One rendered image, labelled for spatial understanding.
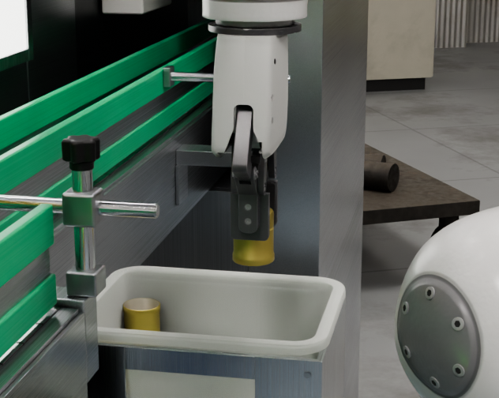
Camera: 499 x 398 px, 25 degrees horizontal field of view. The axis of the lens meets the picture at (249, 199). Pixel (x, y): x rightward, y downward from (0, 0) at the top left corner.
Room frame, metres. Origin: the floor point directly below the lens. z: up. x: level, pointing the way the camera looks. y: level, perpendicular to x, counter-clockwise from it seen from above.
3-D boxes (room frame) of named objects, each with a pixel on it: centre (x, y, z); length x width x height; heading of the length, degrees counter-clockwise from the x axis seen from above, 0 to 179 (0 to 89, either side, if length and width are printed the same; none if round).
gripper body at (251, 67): (0.93, 0.00, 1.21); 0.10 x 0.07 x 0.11; 170
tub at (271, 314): (0.96, 0.03, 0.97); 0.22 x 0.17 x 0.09; 79
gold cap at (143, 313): (1.03, 0.10, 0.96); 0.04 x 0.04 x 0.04
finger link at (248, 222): (0.90, 0.00, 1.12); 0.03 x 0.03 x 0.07; 80
